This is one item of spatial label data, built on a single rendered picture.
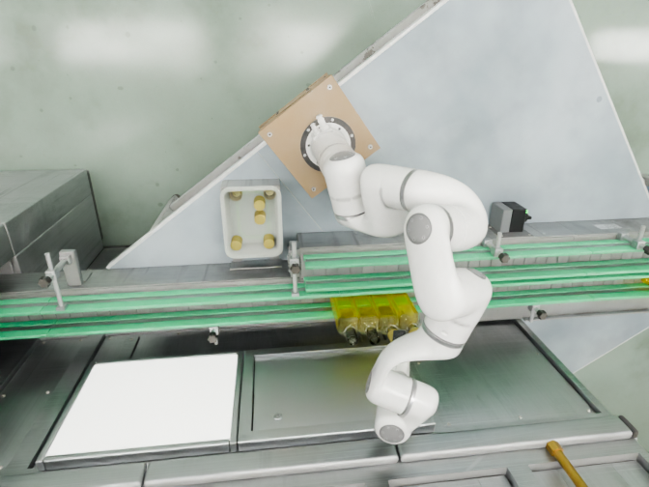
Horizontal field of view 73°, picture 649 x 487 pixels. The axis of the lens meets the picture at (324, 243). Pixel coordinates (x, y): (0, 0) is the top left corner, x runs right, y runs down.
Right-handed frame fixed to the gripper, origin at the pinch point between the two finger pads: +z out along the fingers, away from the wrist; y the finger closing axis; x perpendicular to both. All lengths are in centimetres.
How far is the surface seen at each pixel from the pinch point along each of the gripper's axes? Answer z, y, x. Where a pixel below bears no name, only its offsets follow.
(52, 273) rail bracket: -9, 22, 89
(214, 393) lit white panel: -14.8, -8.4, 46.5
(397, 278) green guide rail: 24.5, 5.1, 1.8
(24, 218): 15, 27, 119
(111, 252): 62, -9, 132
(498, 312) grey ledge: 40, -16, -31
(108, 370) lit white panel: -12, -6, 79
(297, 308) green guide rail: 16.0, -1.9, 31.6
